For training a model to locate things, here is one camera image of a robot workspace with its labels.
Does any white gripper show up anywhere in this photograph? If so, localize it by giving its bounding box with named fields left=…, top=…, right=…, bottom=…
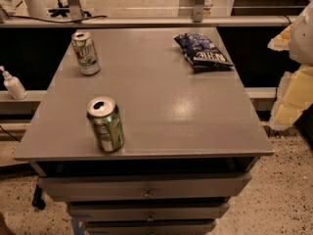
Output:
left=267, top=2, right=313, bottom=131

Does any blue chip bag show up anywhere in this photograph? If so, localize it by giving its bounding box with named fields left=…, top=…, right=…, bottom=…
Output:
left=174, top=33, right=233, bottom=72

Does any green soda can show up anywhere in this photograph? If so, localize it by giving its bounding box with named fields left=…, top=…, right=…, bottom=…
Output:
left=87, top=96, right=124, bottom=153

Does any white green 7up can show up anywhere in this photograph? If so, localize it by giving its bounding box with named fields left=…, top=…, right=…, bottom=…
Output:
left=71, top=31, right=100, bottom=75

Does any grey drawer cabinet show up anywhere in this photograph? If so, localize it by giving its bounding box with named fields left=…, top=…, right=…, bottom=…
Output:
left=15, top=28, right=272, bottom=235

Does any white pump bottle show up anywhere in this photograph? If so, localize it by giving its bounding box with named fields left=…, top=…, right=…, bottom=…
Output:
left=0, top=66, right=27, bottom=100

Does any black caster wheel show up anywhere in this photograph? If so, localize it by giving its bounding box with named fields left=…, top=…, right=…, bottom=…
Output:
left=31, top=186, right=46, bottom=211

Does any black cable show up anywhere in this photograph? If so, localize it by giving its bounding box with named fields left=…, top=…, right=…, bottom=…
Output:
left=0, top=7, right=109, bottom=24

